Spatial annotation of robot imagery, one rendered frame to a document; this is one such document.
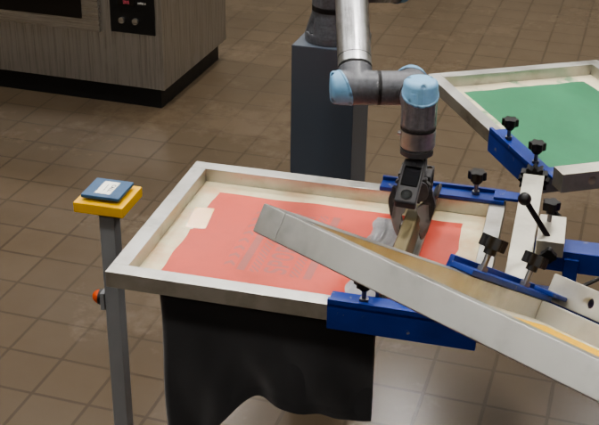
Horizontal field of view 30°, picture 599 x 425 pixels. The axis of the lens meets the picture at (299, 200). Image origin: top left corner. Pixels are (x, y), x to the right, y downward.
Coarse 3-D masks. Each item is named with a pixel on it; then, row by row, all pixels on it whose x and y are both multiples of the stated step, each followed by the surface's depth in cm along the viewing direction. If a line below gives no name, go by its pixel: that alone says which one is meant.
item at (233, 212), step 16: (224, 192) 277; (224, 208) 270; (240, 208) 270; (256, 208) 270; (288, 208) 270; (304, 208) 270; (320, 208) 270; (336, 208) 270; (208, 224) 262; (224, 224) 263; (240, 224) 263; (352, 224) 264; (368, 224) 264; (432, 224) 264; (448, 224) 264; (432, 240) 257; (448, 240) 257; (432, 256) 250; (448, 256) 250
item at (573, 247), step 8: (536, 240) 240; (568, 240) 240; (568, 248) 237; (576, 248) 237; (584, 248) 237; (592, 248) 237; (568, 256) 236; (576, 256) 235; (584, 256) 235; (592, 256) 234; (552, 264) 237; (560, 264) 237; (584, 264) 236; (592, 264) 235; (584, 272) 236; (592, 272) 236
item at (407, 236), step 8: (408, 208) 248; (416, 208) 248; (408, 216) 245; (416, 216) 245; (408, 224) 241; (416, 224) 244; (400, 232) 238; (408, 232) 238; (416, 232) 246; (400, 240) 235; (408, 240) 235; (416, 240) 248; (400, 248) 232; (408, 248) 235
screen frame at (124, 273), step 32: (192, 192) 274; (320, 192) 277; (352, 192) 274; (384, 192) 272; (160, 224) 255; (128, 256) 241; (480, 256) 244; (128, 288) 236; (160, 288) 233; (192, 288) 231; (224, 288) 230; (256, 288) 230
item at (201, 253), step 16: (192, 240) 255; (208, 240) 255; (224, 240) 256; (176, 256) 249; (192, 256) 249; (208, 256) 249; (224, 256) 249; (176, 272) 242; (192, 272) 242; (208, 272) 243; (224, 272) 243; (240, 272) 243; (256, 272) 243; (320, 272) 243; (288, 288) 237; (304, 288) 237; (320, 288) 237; (336, 288) 237
